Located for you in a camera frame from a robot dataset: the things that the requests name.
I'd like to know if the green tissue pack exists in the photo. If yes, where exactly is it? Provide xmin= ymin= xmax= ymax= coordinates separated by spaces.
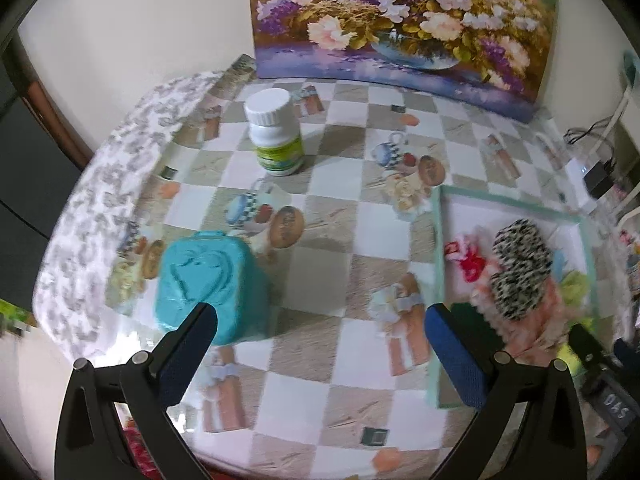
xmin=556 ymin=344 xmax=584 ymax=377

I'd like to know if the pink white fuzzy cloth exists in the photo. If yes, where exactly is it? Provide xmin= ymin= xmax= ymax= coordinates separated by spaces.
xmin=470 ymin=257 xmax=579 ymax=366

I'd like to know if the lime green cloth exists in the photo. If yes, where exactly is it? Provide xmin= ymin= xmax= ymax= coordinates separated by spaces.
xmin=559 ymin=270 xmax=590 ymax=309

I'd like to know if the yellow green sponge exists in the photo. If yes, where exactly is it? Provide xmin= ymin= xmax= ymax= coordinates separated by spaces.
xmin=450 ymin=302 xmax=506 ymax=354

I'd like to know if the leopard print scrunchie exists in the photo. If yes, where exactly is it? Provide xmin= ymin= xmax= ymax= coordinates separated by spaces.
xmin=490 ymin=219 xmax=552 ymax=321

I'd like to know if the red pink flower hair tie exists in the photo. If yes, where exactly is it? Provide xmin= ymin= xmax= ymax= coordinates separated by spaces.
xmin=444 ymin=231 xmax=487 ymax=283

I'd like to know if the blue face mask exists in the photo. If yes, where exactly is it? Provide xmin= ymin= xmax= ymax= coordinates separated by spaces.
xmin=550 ymin=249 xmax=566 ymax=284

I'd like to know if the teal shallow tray box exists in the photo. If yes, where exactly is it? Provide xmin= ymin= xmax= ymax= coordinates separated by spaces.
xmin=426 ymin=184 xmax=601 ymax=411

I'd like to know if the black power adapter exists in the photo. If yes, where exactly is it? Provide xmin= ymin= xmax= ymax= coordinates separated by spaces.
xmin=584 ymin=160 xmax=624 ymax=200

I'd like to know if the teal plastic toy case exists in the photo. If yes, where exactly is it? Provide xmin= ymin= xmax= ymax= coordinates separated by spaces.
xmin=154 ymin=231 xmax=272 ymax=346

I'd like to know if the white power strip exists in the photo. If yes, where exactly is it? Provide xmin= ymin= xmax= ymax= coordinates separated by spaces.
xmin=565 ymin=158 xmax=597 ymax=214

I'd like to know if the patterned tablecloth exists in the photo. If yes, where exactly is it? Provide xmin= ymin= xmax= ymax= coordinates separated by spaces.
xmin=31 ymin=54 xmax=640 ymax=480

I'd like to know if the white pill bottle green label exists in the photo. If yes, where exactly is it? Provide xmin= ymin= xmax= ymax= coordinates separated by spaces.
xmin=244 ymin=88 xmax=305 ymax=177

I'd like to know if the flower painting canvas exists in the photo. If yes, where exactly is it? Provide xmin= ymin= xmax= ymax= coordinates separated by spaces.
xmin=250 ymin=0 xmax=558 ymax=122

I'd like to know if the black cable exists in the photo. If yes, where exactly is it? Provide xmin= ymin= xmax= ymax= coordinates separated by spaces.
xmin=563 ymin=116 xmax=622 ymax=172

